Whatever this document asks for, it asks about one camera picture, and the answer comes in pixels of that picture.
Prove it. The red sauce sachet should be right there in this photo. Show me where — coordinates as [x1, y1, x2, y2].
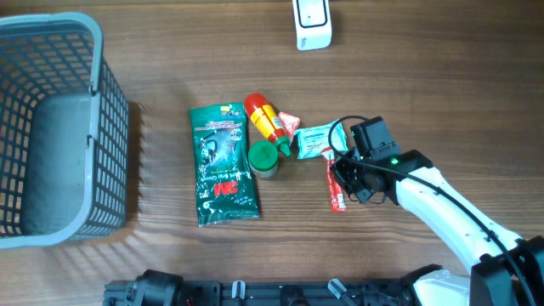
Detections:
[321, 147, 347, 213]

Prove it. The mint wet wipes pack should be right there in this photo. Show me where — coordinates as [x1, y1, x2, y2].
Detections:
[295, 122, 348, 160]

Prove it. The red chili sauce bottle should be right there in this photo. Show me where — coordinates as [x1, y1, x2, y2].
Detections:
[243, 93, 292, 157]

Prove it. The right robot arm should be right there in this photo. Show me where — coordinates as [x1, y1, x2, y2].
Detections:
[331, 116, 543, 305]

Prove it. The white barcode scanner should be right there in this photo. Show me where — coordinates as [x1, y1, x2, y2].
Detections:
[292, 0, 332, 51]

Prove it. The red white small packet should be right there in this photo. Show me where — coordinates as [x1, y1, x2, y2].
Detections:
[278, 112, 300, 141]

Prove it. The green lid seasoning jar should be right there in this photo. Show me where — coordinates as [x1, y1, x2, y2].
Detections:
[248, 140, 279, 178]

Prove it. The green 3M gloves package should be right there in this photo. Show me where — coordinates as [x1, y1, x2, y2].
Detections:
[190, 102, 259, 227]

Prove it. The grey plastic shopping basket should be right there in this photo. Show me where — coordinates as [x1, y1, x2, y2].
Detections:
[1, 12, 130, 250]

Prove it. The black right camera cable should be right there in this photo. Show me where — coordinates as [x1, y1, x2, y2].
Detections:
[327, 115, 537, 306]

